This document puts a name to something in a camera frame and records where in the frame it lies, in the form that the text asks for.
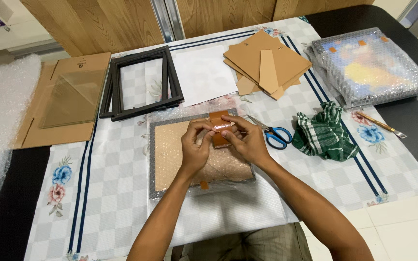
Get flattened brown cardboard box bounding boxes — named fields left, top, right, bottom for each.
left=12, top=52, right=112, bottom=150

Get brown packing tape roll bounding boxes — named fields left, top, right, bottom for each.
left=209, top=110, right=233, bottom=149

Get person's checked shorts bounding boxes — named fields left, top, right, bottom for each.
left=170, top=222, right=313, bottom=261

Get green checked cloth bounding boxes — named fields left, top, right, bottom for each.
left=292, top=101, right=360, bottom=162

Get gold-handled palette knife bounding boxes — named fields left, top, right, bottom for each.
left=356, top=111, right=408, bottom=139

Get brown backing board with stand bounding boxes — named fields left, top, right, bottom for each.
left=223, top=30, right=313, bottom=95

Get floral checked tablecloth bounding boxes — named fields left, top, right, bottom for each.
left=24, top=16, right=418, bottom=261

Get person's right hand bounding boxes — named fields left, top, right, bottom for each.
left=220, top=115, right=274, bottom=172

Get black picture frame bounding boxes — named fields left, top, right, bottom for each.
left=99, top=54, right=180, bottom=119
left=111, top=45, right=185, bottom=122

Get person's left hand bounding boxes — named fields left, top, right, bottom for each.
left=180, top=118, right=217, bottom=176

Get metal door rail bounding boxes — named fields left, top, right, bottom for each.
left=150, top=0, right=186, bottom=43

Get white paper sheet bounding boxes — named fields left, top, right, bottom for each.
left=171, top=45, right=239, bottom=108

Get blue-handled scissors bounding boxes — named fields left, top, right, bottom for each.
left=247, top=115, right=293, bottom=150

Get stack of bubble-wrapped pictures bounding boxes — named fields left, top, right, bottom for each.
left=305, top=28, right=418, bottom=110

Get clear bubble wrap sheet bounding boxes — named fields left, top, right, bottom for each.
left=146, top=103, right=300, bottom=248

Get bubble-wrapped grey picture frame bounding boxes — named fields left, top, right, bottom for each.
left=149, top=108, right=256, bottom=199

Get stack of glass panes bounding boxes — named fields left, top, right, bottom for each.
left=38, top=68, right=107, bottom=130

